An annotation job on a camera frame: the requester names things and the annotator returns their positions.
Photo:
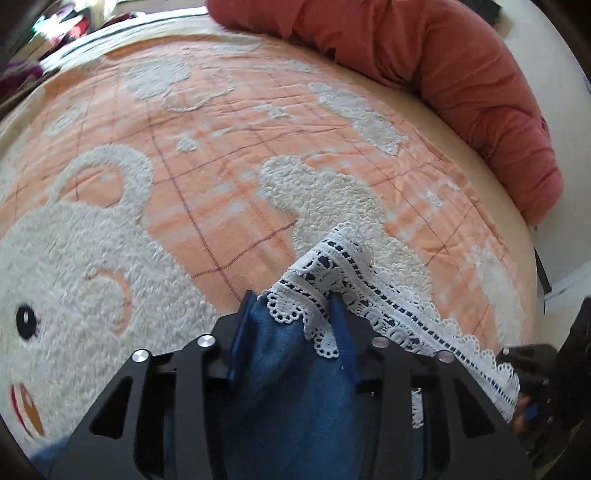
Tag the red bolster cushion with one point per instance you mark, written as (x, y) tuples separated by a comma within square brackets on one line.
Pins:
[(438, 78)]

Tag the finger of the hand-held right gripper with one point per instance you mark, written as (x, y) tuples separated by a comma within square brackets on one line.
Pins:
[(531, 374)]

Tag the orange white fleece blanket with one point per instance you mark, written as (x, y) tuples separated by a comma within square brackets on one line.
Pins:
[(184, 161)]

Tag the pile of clothes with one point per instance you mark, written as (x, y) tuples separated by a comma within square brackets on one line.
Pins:
[(60, 27)]

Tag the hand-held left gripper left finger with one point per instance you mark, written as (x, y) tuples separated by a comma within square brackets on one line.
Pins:
[(238, 341)]

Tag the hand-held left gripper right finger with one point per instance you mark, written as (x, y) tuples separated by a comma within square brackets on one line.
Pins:
[(344, 337)]

